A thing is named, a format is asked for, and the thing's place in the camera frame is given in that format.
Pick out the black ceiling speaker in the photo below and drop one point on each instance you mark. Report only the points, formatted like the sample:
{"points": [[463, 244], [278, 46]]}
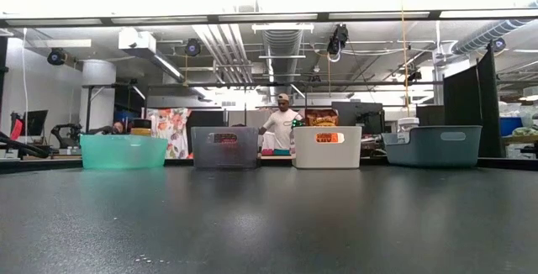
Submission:
{"points": [[499, 43], [192, 47], [56, 56]]}

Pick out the blue tub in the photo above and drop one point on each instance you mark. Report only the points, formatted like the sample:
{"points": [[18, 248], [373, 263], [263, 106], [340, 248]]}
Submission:
{"points": [[510, 126]]}

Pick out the grey ribbed ceiling duct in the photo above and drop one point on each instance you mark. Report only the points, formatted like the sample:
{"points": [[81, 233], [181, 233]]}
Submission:
{"points": [[281, 55]]}

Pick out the white round column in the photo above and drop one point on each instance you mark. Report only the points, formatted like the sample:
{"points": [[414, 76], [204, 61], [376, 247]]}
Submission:
{"points": [[98, 97]]}

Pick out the blue-grey plastic bin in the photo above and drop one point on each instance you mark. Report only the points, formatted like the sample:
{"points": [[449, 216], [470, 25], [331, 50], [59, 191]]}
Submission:
{"points": [[433, 150]]}

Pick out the teal plastic bin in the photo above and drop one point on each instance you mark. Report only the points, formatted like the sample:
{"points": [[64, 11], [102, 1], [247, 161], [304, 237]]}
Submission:
{"points": [[122, 152]]}

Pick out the overhead frame beam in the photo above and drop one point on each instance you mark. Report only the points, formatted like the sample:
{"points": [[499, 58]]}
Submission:
{"points": [[212, 17]]}

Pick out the taco mix packet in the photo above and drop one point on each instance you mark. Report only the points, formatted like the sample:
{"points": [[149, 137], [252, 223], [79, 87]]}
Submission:
{"points": [[321, 118]]}

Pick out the person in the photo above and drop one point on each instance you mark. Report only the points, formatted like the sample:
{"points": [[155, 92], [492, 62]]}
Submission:
{"points": [[117, 128], [281, 127]]}

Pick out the black monitor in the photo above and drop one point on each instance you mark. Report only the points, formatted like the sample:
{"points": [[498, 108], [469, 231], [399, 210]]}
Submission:
{"points": [[35, 122], [357, 112]]}

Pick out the black partition panel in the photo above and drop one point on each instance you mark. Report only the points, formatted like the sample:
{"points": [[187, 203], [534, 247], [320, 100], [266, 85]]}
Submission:
{"points": [[471, 106]]}

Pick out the black background robot arm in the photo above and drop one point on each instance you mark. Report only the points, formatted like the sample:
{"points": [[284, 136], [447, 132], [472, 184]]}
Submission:
{"points": [[25, 150]]}

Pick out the white plastic bin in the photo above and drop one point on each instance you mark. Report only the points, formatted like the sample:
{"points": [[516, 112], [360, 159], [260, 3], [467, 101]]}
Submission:
{"points": [[328, 156]]}

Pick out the black hanging device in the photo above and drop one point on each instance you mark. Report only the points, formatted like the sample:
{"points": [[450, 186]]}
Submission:
{"points": [[338, 38]]}

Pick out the white lid seasoning jar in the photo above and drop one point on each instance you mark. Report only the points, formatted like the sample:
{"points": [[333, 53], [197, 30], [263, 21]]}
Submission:
{"points": [[407, 129]]}

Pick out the grey translucent plastic bin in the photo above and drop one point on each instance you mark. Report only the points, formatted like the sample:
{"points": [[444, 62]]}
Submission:
{"points": [[225, 156]]}

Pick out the red spice tin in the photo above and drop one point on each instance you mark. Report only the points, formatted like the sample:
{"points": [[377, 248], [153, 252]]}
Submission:
{"points": [[225, 138]]}

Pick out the silver ribbed duct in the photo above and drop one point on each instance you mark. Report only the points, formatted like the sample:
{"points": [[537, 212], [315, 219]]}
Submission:
{"points": [[483, 36]]}

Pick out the orange spice jar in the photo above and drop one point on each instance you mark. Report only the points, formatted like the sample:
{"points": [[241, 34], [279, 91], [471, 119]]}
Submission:
{"points": [[141, 128]]}

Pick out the floral cloth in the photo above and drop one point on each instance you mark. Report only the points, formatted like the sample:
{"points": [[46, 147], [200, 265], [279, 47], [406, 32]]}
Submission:
{"points": [[168, 124]]}

